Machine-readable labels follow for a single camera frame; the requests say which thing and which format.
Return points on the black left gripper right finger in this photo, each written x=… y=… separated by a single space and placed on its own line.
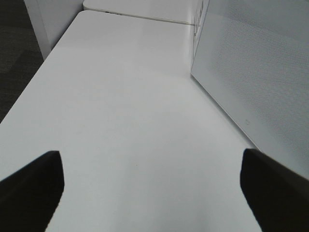
x=277 y=196

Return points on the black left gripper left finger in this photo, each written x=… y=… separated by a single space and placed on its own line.
x=30 y=196

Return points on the white microwave door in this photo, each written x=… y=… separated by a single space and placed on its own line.
x=260 y=72

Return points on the white microwave oven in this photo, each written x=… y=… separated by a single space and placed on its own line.
x=253 y=60

